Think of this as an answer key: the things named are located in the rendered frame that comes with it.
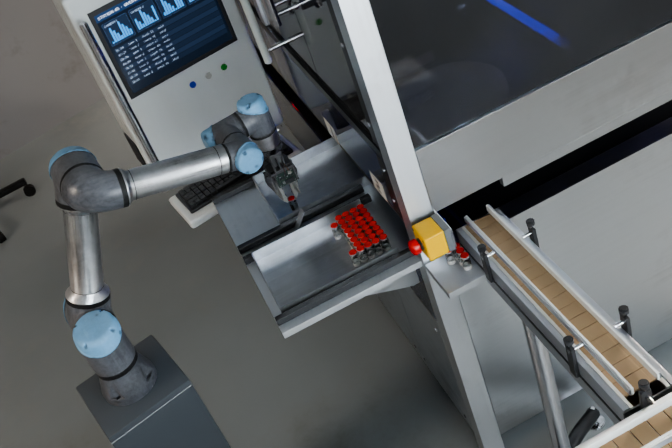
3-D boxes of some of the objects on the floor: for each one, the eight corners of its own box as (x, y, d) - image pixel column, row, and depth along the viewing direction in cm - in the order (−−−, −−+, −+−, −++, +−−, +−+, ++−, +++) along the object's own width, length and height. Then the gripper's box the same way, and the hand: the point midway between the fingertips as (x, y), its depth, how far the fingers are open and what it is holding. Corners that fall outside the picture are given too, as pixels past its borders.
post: (496, 438, 287) (285, -246, 162) (506, 451, 282) (296, -243, 157) (478, 448, 286) (252, -232, 161) (488, 461, 281) (262, -229, 157)
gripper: (257, 161, 240) (283, 219, 253) (291, 144, 242) (315, 203, 254) (248, 147, 247) (273, 204, 260) (281, 130, 248) (305, 188, 261)
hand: (289, 195), depth 259 cm, fingers closed, pressing on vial
